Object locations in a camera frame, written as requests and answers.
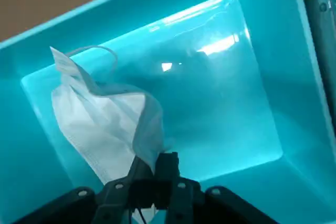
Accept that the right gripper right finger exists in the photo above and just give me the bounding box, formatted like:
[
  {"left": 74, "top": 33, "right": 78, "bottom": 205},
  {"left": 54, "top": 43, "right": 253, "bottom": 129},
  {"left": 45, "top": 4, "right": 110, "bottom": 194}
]
[{"left": 156, "top": 152, "right": 279, "bottom": 224}]

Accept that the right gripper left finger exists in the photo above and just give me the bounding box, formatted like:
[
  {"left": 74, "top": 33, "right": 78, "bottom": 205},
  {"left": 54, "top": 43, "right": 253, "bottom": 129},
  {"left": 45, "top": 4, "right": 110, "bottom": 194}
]
[{"left": 14, "top": 155, "right": 158, "bottom": 224}]

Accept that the blue plastic box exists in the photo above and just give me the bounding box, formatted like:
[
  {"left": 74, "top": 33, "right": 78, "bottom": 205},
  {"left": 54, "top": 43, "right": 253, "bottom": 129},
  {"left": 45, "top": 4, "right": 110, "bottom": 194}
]
[{"left": 0, "top": 0, "right": 336, "bottom": 224}]

